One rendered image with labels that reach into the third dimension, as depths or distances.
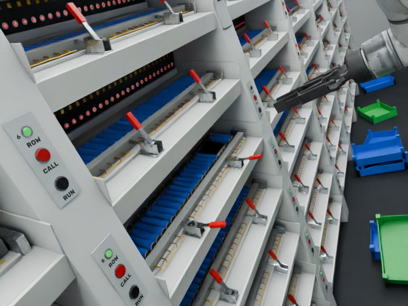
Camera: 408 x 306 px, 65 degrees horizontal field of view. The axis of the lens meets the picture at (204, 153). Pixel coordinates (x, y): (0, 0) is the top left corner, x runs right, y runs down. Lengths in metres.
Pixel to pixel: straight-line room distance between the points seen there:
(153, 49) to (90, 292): 0.45
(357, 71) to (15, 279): 0.73
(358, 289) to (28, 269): 1.49
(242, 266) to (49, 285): 0.53
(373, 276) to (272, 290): 0.80
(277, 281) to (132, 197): 0.66
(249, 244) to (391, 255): 0.98
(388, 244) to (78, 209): 1.54
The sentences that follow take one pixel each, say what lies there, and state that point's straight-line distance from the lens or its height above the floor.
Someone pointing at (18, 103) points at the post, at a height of 1.32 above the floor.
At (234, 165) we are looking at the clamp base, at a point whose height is 0.95.
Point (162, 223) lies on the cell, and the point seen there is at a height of 0.99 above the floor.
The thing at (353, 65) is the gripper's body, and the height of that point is 1.10.
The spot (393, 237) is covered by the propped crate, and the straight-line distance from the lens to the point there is 1.81.
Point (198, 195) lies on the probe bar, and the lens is 0.76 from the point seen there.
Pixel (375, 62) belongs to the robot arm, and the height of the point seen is 1.10.
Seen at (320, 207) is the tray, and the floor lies 0.35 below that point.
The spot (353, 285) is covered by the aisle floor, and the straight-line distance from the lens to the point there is 1.76.
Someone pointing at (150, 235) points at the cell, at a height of 0.99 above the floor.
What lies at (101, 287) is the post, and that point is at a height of 1.06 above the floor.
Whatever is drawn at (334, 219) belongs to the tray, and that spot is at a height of 0.17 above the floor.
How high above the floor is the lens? 1.31
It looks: 20 degrees down
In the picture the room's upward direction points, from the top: 25 degrees counter-clockwise
